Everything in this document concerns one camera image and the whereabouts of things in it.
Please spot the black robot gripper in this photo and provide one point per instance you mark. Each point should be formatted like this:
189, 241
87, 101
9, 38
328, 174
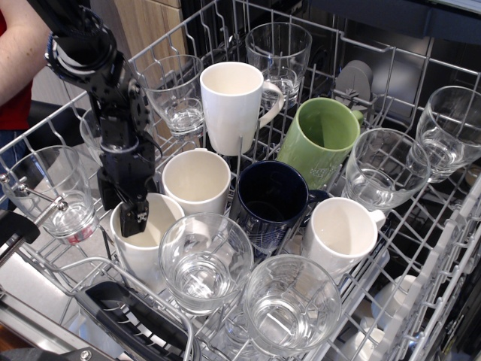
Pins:
127, 178

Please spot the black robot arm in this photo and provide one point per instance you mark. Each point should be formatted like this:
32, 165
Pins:
82, 51

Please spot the person forearm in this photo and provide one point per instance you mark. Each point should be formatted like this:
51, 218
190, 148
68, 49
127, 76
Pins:
22, 47

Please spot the clear glass far left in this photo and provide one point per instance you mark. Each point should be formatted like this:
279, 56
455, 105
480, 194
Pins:
54, 176

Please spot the clear glass under gripper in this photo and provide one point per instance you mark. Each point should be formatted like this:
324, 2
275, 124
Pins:
91, 133

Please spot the clear glass front centre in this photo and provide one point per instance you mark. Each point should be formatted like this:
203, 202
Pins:
205, 260

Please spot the black metal clamp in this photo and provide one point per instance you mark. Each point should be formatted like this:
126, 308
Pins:
20, 229

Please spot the clear glass back left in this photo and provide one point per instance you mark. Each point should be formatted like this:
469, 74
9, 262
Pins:
172, 86

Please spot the dark blue mug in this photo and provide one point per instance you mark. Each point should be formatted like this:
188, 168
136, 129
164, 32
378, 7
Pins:
269, 200

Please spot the tall white mug back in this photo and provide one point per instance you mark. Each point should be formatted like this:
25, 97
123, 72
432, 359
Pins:
237, 100

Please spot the clear glass front bottom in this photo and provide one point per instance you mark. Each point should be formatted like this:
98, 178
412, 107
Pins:
291, 305

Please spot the green ceramic mug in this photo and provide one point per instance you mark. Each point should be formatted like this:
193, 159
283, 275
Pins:
319, 139

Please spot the clear glass back centre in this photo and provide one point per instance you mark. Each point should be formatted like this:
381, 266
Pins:
281, 52

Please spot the grey plastic rack clip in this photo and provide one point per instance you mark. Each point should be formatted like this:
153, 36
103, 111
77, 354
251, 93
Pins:
354, 82

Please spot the clear glass right middle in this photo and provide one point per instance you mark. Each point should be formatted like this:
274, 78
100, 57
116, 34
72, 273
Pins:
385, 169

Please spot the clear glass far right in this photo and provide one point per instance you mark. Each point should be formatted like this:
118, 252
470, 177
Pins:
449, 130

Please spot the black rack handle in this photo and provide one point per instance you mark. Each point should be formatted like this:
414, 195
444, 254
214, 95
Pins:
144, 332

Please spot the grey wire dishwasher rack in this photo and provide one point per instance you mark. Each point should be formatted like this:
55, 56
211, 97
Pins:
413, 47

